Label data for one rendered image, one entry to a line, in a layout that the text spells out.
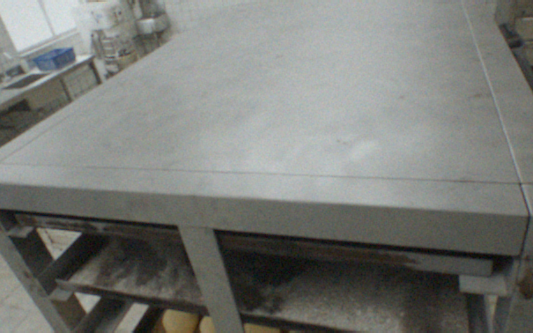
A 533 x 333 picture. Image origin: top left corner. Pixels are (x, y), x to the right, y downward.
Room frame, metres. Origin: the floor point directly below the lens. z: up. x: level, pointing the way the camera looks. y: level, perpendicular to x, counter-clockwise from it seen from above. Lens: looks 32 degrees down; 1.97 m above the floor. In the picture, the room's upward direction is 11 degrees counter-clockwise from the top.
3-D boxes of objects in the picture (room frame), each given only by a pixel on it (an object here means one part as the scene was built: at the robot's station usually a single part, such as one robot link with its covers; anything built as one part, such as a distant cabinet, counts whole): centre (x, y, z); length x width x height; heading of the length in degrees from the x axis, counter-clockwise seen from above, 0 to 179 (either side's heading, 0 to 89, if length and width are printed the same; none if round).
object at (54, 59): (5.09, 2.19, 0.95); 0.40 x 0.30 x 0.14; 158
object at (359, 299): (0.52, -0.06, 1.68); 0.60 x 0.40 x 0.02; 156
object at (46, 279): (0.61, 0.11, 1.68); 0.64 x 0.03 x 0.03; 156
